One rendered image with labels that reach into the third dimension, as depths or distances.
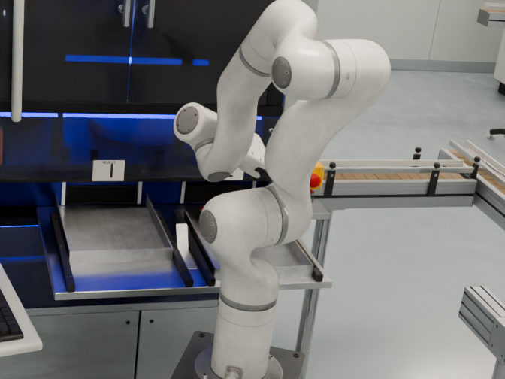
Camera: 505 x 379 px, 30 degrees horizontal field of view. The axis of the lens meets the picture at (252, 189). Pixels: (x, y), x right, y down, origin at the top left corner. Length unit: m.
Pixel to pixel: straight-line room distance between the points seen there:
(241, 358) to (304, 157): 0.48
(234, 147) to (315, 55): 0.39
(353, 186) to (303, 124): 1.27
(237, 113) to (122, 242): 0.74
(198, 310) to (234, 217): 1.07
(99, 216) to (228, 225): 0.89
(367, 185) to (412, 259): 1.77
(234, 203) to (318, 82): 0.35
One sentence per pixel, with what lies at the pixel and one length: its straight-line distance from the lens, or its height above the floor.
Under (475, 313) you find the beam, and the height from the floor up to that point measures 0.50.
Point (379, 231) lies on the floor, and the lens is 4.91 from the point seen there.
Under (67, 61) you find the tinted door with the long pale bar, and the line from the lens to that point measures 2.46.
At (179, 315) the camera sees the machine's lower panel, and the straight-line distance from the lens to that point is 2.82.
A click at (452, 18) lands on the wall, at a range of 8.18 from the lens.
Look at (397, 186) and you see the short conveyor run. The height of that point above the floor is 0.92.
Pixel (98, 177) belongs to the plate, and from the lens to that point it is 2.57.
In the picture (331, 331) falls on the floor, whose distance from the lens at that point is 3.95.
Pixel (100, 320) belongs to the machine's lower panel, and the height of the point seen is 0.55.
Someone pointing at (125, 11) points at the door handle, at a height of 1.47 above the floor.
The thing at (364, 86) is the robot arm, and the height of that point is 1.56.
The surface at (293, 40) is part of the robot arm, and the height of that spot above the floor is 1.63.
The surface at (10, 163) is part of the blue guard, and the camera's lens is 2.53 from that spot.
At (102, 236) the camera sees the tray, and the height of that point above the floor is 0.88.
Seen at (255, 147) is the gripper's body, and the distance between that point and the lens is 2.09.
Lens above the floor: 2.00
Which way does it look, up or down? 23 degrees down
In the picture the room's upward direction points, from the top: 7 degrees clockwise
